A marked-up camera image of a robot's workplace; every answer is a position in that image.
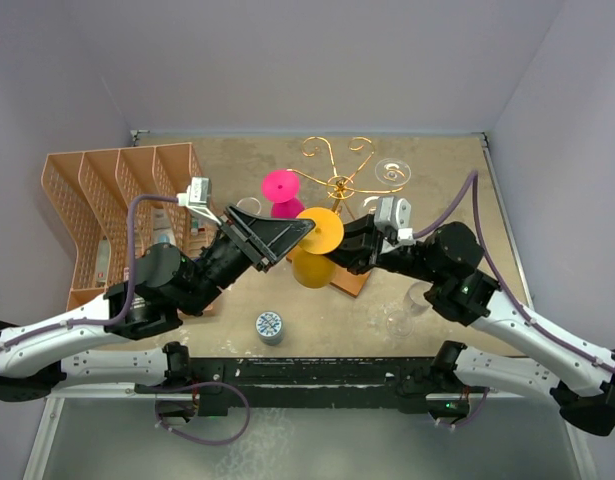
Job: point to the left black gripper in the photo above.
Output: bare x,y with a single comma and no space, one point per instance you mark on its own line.
266,238

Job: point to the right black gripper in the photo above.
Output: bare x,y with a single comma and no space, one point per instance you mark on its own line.
361,248

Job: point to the clear wine glass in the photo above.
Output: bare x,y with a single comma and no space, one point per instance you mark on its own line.
369,205
394,173
400,323

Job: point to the yellow plastic goblet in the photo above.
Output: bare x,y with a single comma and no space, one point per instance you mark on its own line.
317,245

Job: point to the pink plastic goblet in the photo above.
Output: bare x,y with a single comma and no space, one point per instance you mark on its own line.
280,188

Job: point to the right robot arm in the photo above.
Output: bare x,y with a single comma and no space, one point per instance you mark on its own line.
555,364

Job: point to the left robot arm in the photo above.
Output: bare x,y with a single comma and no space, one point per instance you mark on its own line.
164,284

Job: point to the gold wine glass rack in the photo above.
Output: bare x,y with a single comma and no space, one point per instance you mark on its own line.
339,189

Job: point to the patterned round tin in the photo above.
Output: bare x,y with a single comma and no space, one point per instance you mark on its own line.
270,328

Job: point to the pink plastic desk organizer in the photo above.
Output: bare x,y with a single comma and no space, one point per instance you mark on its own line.
91,191

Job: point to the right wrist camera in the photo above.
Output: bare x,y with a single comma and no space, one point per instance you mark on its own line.
392,219

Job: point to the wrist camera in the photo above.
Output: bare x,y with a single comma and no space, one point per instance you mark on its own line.
392,219
197,199

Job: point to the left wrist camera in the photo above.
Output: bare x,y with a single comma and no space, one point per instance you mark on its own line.
197,199

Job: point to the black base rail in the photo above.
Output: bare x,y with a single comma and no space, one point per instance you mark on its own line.
410,385

